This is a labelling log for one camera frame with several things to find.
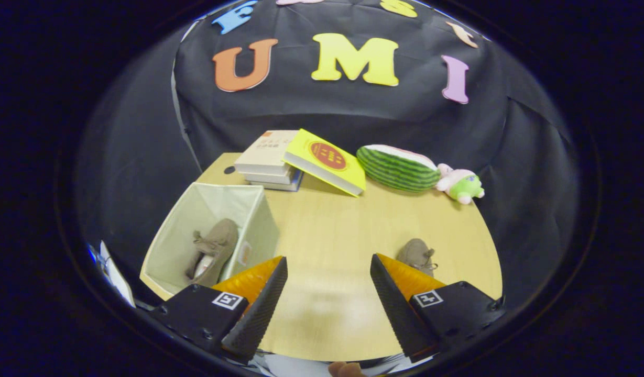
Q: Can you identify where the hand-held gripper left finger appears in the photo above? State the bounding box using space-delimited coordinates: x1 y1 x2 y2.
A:
149 256 289 362

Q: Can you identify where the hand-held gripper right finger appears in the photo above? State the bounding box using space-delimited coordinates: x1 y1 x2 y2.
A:
370 253 507 363

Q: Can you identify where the brown fuzzy shoe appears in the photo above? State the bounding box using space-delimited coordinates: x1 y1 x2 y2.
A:
185 218 239 287
396 238 439 277

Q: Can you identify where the beige fabric storage box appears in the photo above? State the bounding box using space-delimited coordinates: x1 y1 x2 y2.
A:
139 182 280 302

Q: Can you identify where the blue cover book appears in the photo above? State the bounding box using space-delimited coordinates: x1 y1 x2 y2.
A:
248 170 305 192

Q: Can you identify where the white book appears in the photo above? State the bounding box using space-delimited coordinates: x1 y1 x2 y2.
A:
243 168 296 185

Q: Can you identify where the watermelon slice plush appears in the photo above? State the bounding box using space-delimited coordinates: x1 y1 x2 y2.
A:
356 145 442 193

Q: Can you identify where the pink green plush toy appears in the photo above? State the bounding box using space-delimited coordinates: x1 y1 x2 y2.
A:
435 163 485 205

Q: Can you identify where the blue printed object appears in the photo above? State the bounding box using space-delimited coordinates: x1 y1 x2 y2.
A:
89 240 137 308

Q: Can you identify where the beige book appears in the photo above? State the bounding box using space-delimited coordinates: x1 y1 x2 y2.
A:
234 130 300 176

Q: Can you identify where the yellow book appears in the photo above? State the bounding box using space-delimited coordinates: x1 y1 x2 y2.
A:
282 129 366 197

